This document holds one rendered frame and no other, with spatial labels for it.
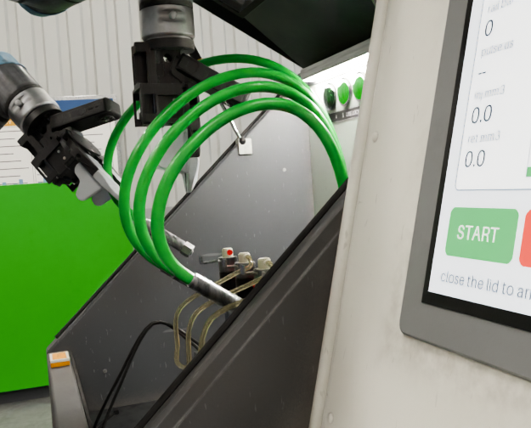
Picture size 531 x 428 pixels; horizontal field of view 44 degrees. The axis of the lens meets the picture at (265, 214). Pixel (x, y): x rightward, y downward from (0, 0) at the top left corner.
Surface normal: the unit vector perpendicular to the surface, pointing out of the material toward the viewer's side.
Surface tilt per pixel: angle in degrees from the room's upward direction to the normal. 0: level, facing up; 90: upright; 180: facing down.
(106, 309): 90
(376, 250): 76
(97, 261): 90
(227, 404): 90
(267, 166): 90
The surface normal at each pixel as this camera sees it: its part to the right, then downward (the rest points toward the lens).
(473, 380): -0.93, -0.16
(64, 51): 0.18, 0.04
